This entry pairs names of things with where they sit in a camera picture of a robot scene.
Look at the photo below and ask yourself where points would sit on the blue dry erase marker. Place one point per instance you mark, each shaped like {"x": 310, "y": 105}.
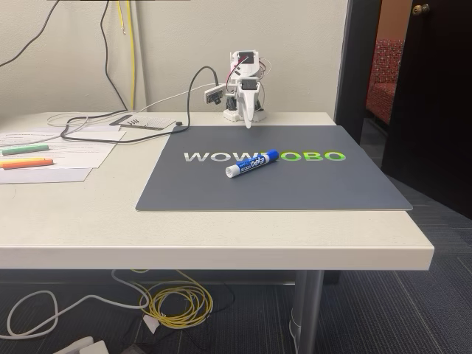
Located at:
{"x": 250, "y": 163}

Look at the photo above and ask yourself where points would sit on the green marker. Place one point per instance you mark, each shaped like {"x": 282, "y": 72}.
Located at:
{"x": 26, "y": 149}

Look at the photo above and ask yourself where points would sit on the orange marker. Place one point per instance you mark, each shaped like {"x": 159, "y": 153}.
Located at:
{"x": 27, "y": 163}

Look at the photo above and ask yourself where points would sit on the yellow marker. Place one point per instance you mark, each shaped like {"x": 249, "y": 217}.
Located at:
{"x": 22, "y": 161}

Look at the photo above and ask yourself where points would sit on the dark grey WOWROBO mat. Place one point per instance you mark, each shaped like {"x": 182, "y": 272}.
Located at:
{"x": 273, "y": 184}

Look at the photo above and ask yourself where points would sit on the red patterned chair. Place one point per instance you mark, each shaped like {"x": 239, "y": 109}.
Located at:
{"x": 385, "y": 73}

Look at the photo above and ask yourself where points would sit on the printed white paper sheet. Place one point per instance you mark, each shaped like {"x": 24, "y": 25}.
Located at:
{"x": 81, "y": 151}

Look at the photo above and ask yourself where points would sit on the dark wooden door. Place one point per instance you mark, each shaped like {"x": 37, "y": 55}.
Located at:
{"x": 435, "y": 92}

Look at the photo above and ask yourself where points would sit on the brass door knob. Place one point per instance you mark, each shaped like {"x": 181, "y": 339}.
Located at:
{"x": 421, "y": 9}

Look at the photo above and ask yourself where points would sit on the pale grey paper sheet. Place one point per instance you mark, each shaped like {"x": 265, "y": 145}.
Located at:
{"x": 55, "y": 176}

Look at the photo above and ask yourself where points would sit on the grey metal table leg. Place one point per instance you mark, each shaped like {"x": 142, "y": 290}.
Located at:
{"x": 308, "y": 313}

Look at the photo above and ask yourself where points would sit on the white power strip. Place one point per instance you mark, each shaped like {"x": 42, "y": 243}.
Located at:
{"x": 86, "y": 346}

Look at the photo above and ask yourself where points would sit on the white camera box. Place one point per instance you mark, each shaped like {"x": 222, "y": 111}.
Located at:
{"x": 214, "y": 93}

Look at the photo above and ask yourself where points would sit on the black door frame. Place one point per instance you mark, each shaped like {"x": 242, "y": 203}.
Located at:
{"x": 355, "y": 66}

